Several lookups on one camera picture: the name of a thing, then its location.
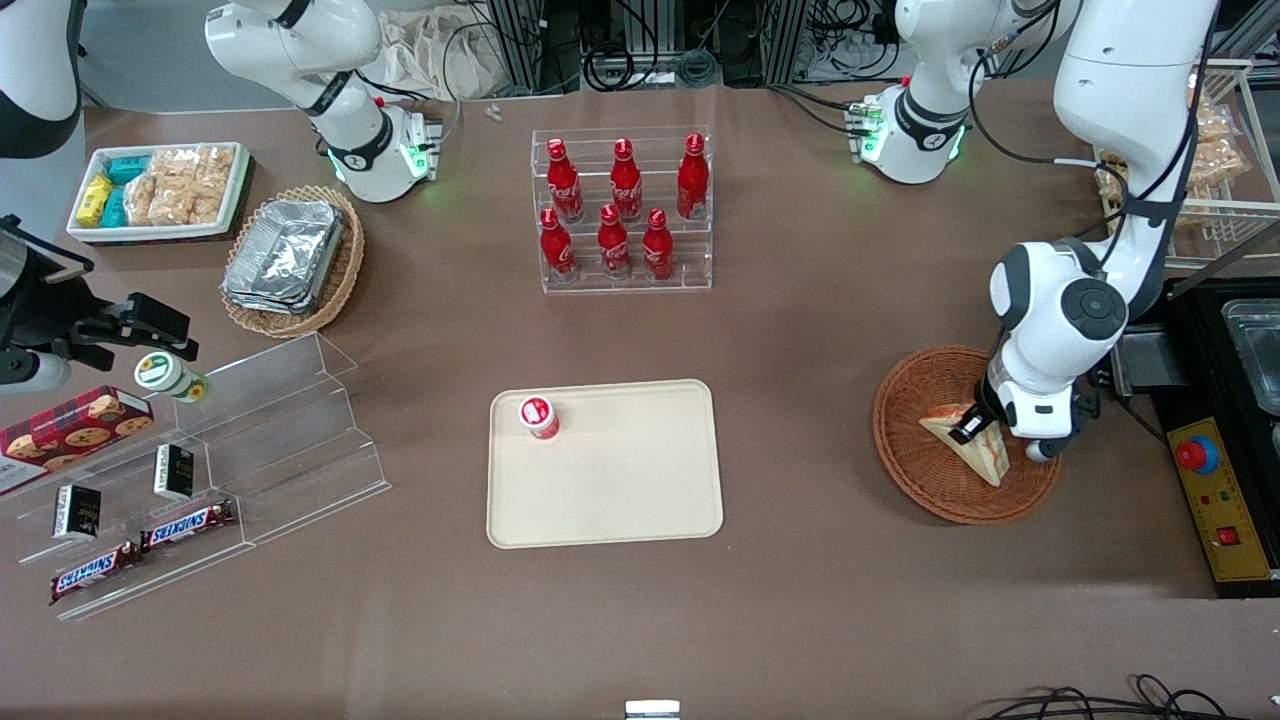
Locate aluminium frame post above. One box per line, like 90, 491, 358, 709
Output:
490, 0, 547, 96

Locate clear acrylic stepped display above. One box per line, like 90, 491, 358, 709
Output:
0, 332, 391, 623

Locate green sunflower yogurt cup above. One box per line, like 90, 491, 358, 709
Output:
135, 352, 211, 403

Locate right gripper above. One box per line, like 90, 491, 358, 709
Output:
0, 245, 199, 369

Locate clear acrylic bottle rack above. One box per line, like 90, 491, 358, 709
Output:
530, 127, 714, 294

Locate yellow snack packet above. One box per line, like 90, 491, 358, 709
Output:
78, 175, 114, 228

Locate coiled black cable bundle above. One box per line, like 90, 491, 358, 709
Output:
582, 42, 723, 93

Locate metal wire snack shelf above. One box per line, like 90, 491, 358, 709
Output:
1095, 60, 1280, 271

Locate brown wicker basket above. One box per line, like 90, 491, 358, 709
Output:
873, 346, 1063, 526

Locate clear rice cracker bag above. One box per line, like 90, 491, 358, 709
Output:
125, 150, 179, 227
172, 147, 237, 225

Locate black looped floor cable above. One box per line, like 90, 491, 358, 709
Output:
975, 675, 1280, 720

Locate yellow emergency stop box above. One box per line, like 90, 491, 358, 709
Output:
1167, 417, 1279, 583

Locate bagged snacks pile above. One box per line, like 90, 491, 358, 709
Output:
1098, 80, 1253, 236

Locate black equipment base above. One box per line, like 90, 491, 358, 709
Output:
1150, 278, 1280, 601

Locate red cola bottle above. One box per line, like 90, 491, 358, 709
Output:
545, 138, 584, 223
597, 204, 633, 281
677, 133, 709, 221
610, 138, 644, 223
642, 208, 676, 281
540, 208, 578, 281

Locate crumpled white plastic bag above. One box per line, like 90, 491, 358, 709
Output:
378, 8, 503, 103

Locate light wicker basket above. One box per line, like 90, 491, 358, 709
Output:
220, 185, 366, 341

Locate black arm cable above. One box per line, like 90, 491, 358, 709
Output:
965, 15, 1219, 291

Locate clear plastic container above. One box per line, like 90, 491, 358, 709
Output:
1222, 300, 1280, 416

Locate triangular sandwich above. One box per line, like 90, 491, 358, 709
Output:
918, 403, 1006, 488

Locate small black snack box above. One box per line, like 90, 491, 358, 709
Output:
153, 445, 196, 501
52, 485, 103, 541

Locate red tartan cookie box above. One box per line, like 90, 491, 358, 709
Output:
0, 385, 156, 498

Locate white rectangular snack bin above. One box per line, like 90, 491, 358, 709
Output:
68, 142, 251, 246

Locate beige plastic tray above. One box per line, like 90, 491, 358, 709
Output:
487, 379, 724, 550

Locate red lidded yogurt cup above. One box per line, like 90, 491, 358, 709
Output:
517, 396, 561, 441

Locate Snickers chocolate bar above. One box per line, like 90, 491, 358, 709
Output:
50, 540, 141, 604
140, 498, 238, 553

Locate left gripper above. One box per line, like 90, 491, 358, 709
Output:
948, 378, 1102, 447

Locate stacked foil containers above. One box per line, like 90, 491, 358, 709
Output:
222, 198, 346, 316

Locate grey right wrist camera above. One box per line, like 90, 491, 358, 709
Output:
0, 352, 73, 393

